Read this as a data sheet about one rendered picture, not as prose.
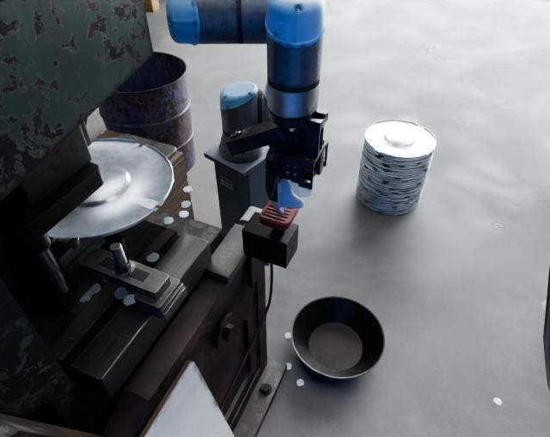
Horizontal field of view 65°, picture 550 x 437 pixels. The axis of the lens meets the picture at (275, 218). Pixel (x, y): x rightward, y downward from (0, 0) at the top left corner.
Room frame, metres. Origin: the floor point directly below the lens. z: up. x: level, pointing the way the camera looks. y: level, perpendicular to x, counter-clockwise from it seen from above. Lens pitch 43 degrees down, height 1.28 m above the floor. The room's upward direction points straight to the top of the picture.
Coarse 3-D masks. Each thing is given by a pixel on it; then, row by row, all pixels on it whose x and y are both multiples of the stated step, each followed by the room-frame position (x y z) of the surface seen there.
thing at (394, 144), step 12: (384, 120) 1.68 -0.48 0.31; (396, 120) 1.68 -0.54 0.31; (372, 132) 1.59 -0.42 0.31; (384, 132) 1.59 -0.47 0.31; (396, 132) 1.58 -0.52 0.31; (408, 132) 1.58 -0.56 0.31; (420, 132) 1.59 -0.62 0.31; (372, 144) 1.50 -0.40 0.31; (384, 144) 1.50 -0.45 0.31; (396, 144) 1.49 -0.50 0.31; (408, 144) 1.49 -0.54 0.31; (420, 144) 1.50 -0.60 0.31; (432, 144) 1.50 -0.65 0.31; (396, 156) 1.40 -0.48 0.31; (408, 156) 1.41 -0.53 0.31; (420, 156) 1.40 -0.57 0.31
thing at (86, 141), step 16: (80, 128) 0.55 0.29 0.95; (64, 144) 0.52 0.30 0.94; (80, 144) 0.55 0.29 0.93; (48, 160) 0.49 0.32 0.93; (64, 160) 0.51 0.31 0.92; (80, 160) 0.54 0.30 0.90; (32, 176) 0.46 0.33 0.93; (48, 176) 0.48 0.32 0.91; (64, 176) 0.50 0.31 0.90; (16, 192) 0.45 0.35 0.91; (32, 192) 0.45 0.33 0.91; (48, 192) 0.47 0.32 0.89
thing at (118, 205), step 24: (96, 144) 0.76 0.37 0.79; (120, 144) 0.76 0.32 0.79; (120, 168) 0.67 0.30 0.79; (144, 168) 0.68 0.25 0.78; (168, 168) 0.68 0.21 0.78; (96, 192) 0.60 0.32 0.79; (120, 192) 0.60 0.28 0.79; (144, 192) 0.61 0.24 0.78; (168, 192) 0.60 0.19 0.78; (72, 216) 0.54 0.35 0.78; (96, 216) 0.54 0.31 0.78; (120, 216) 0.54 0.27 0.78; (144, 216) 0.54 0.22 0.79
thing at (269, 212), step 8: (264, 208) 0.59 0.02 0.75; (272, 208) 0.59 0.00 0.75; (288, 208) 0.59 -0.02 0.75; (296, 208) 0.59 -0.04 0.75; (264, 216) 0.57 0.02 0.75; (272, 216) 0.57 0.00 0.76; (280, 216) 0.57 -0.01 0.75; (288, 216) 0.57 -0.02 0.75; (264, 224) 0.56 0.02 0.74; (272, 224) 0.56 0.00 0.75; (280, 224) 0.55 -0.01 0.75; (288, 224) 0.56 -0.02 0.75
